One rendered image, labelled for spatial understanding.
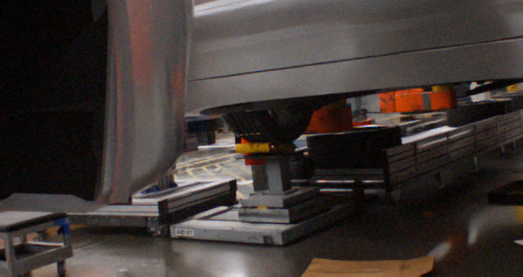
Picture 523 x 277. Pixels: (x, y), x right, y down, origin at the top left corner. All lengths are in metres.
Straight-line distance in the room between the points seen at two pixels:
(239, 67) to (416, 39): 0.76
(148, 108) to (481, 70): 1.74
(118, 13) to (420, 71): 1.81
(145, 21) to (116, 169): 0.13
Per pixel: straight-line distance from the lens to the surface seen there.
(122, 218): 4.24
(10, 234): 3.24
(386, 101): 6.06
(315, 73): 2.41
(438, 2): 2.16
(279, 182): 3.73
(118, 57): 0.49
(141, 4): 0.53
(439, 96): 5.86
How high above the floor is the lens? 0.81
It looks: 3 degrees down
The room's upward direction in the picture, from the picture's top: 6 degrees counter-clockwise
